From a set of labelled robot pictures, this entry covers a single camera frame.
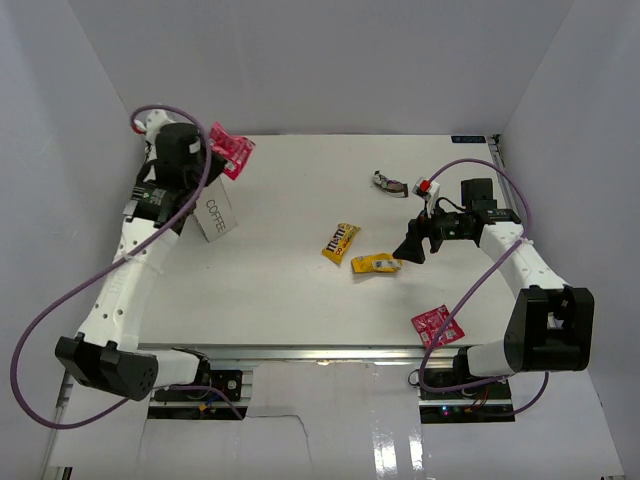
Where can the pink candy packet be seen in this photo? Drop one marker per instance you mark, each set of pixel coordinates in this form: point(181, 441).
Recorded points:
point(234, 149)

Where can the blue label right corner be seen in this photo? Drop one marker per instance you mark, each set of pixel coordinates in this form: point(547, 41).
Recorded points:
point(468, 139)

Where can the white coffee paper bag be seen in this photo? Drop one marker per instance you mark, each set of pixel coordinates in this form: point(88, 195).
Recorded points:
point(212, 217)

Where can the brown torn snack wrapper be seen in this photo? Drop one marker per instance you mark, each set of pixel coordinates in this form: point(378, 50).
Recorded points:
point(389, 186)

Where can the aluminium table frame rail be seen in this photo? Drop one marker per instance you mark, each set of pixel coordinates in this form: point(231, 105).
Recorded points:
point(298, 353)

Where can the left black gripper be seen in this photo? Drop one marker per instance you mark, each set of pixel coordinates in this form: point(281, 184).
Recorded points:
point(215, 168)

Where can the yellow M&M's packet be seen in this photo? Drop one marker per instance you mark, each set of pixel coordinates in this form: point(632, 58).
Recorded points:
point(340, 242)

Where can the yellow snack packet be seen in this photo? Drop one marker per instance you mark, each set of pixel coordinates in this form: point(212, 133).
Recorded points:
point(376, 263)

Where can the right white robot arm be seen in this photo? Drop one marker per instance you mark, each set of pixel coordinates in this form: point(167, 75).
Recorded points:
point(550, 327)

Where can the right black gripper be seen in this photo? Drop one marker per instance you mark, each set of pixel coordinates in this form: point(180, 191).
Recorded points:
point(412, 248)

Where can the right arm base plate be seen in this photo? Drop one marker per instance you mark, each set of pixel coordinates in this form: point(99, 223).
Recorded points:
point(486, 404)

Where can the red candy packet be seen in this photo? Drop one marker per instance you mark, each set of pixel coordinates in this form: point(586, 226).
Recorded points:
point(428, 324)

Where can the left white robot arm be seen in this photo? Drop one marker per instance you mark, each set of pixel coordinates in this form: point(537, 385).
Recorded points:
point(104, 352)

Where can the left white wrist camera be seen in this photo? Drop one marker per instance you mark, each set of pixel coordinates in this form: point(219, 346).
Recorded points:
point(151, 125)

